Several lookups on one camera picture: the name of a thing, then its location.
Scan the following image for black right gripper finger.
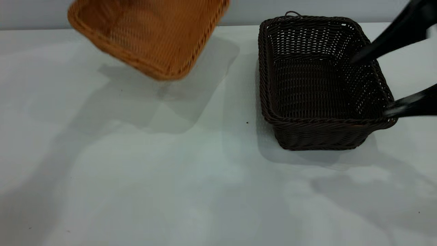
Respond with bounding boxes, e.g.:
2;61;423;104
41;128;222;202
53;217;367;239
350;0;437;66
384;83;437;118

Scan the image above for light brown wicker basket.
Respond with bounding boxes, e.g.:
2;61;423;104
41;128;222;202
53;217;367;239
67;0;230;81

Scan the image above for dark brown wicker basket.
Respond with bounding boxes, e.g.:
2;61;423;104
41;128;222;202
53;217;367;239
258;11;399;151

